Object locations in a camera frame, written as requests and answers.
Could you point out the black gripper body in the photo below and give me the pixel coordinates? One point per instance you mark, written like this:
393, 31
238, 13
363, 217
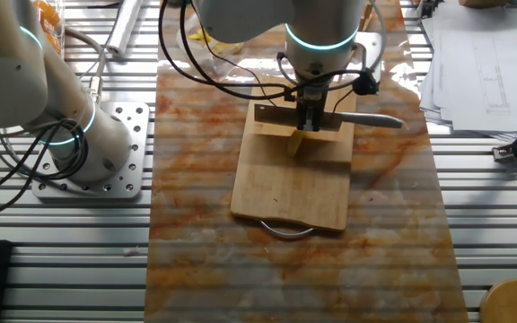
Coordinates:
311, 96

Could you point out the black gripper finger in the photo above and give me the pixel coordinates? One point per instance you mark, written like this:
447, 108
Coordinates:
305, 119
318, 116

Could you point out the steel cleaver knife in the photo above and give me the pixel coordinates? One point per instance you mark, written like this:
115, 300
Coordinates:
276, 117

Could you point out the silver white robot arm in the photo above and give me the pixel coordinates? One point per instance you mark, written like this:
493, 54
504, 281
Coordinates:
7, 89

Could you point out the yellow potato wedge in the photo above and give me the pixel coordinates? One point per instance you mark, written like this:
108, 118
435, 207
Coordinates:
295, 145

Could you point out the wooden cutting board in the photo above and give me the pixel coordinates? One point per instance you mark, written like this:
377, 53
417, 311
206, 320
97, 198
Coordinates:
285, 188

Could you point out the clear bag of potato sticks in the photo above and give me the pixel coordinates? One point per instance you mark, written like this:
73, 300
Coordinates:
222, 45

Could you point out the orange marble pattern mat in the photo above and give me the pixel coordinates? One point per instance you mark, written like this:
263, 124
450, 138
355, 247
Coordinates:
397, 224

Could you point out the stack of white papers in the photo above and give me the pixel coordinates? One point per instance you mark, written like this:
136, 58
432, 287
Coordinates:
487, 89

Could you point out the brown wooden object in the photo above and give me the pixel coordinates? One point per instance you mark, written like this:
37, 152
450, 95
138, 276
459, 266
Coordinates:
483, 3

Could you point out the white plastic wrap roll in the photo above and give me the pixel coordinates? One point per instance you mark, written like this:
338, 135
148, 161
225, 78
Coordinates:
121, 31

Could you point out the orange fruit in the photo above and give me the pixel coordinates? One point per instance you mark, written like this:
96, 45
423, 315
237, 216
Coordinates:
49, 12
55, 41

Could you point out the clear plastic fruit container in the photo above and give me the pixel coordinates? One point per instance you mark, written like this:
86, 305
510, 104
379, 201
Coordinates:
49, 27

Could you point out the wooden mug tree stand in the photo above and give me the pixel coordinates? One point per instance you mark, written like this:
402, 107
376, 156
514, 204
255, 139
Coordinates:
514, 302

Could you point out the wrist camera on silver bracket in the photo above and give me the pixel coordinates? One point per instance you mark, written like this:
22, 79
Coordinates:
368, 81

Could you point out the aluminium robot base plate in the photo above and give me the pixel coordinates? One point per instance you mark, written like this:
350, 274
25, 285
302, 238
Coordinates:
133, 134

